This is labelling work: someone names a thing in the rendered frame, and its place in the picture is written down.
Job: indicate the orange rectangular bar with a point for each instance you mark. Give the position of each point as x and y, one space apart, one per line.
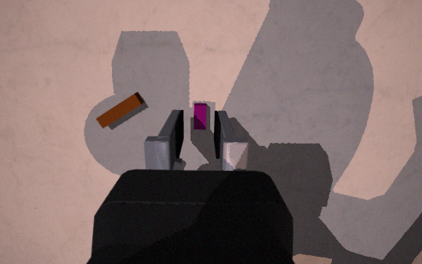
120 110

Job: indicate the dark grey rectangular block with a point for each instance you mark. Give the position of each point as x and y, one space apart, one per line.
177 163

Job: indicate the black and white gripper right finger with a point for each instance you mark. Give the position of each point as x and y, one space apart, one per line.
232 151

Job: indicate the magenta rod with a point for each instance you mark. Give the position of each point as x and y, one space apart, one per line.
200 113

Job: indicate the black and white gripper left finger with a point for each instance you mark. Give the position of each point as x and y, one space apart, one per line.
162 150

